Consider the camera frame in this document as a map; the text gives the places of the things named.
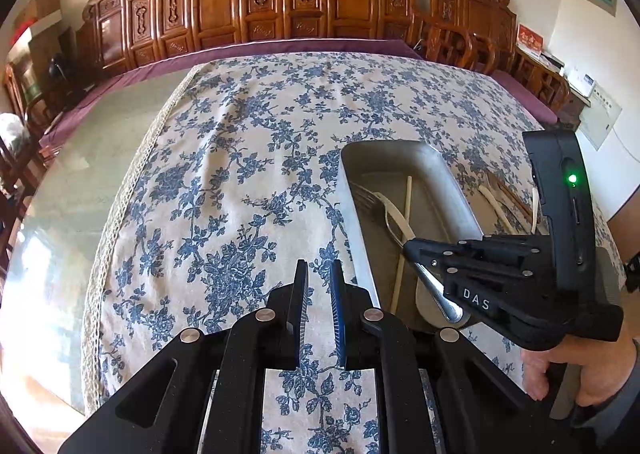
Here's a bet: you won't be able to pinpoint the white router box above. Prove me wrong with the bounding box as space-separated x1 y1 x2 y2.
566 68 596 98

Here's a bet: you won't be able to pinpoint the cream plastic chopstick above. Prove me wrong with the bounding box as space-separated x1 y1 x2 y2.
389 175 414 316

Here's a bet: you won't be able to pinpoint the stacked cardboard boxes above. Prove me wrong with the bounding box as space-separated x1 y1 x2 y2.
6 0 63 101

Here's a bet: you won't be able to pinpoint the red greeting card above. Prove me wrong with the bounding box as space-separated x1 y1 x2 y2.
516 23 544 55

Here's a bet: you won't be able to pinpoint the person's right hand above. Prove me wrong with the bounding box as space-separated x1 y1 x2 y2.
520 323 639 409

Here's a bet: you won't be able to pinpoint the long carved wooden sofa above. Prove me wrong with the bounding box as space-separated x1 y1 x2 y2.
39 0 476 146

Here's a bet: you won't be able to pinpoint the carved wooden armchair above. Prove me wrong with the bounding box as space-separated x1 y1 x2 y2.
416 0 570 126

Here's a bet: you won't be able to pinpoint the wall electrical panel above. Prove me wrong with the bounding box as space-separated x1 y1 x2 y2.
579 84 622 150

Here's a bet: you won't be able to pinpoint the metal fork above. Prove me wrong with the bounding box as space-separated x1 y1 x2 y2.
349 181 468 327

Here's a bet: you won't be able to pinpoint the blue floral tablecloth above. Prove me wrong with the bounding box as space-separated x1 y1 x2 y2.
82 52 538 453

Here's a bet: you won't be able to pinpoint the large white rice spoon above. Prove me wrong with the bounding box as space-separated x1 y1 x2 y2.
375 193 470 329

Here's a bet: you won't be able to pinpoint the grey metal tray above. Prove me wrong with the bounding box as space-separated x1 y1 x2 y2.
337 140 483 331

